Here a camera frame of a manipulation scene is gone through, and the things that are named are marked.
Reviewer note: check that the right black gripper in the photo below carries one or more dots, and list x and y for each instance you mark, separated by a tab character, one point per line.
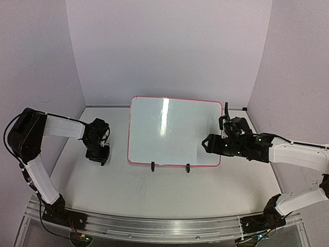
222	144

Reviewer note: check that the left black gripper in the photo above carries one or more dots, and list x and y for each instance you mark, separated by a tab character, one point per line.
105	155

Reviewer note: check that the pink framed whiteboard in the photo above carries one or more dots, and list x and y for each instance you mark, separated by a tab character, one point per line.
169	131

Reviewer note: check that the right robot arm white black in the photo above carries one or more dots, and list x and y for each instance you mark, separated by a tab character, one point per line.
271	148

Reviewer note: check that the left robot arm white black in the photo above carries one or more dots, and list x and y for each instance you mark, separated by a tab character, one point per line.
23	138

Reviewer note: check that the left base circuit board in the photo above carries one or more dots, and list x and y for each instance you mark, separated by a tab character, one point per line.
79	237

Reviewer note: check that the base circuit board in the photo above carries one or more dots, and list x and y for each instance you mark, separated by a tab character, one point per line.
79	237
256	236

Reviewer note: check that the right base circuit board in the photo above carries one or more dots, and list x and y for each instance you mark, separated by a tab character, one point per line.
256	236

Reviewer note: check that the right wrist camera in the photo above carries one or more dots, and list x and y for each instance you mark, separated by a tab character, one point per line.
222	120

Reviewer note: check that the aluminium front rail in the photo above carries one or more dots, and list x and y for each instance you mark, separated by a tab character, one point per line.
160	230

